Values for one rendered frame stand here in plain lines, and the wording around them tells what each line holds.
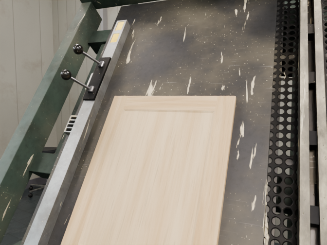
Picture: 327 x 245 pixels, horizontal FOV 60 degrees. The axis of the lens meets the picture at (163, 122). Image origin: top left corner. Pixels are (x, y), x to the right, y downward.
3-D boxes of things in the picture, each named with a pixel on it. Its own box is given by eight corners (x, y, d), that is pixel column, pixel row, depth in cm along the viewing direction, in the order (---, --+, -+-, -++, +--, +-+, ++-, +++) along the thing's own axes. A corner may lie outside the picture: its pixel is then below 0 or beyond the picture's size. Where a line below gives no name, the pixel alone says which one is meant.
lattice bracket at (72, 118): (68, 135, 104) (63, 131, 101) (75, 119, 107) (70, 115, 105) (77, 136, 102) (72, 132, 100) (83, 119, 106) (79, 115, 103)
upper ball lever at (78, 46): (100, 72, 112) (69, 52, 105) (103, 64, 113) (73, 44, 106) (104, 68, 109) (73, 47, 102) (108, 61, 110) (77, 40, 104)
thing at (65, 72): (89, 96, 106) (57, 78, 99) (93, 88, 108) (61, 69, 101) (94, 94, 103) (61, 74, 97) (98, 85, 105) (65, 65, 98)
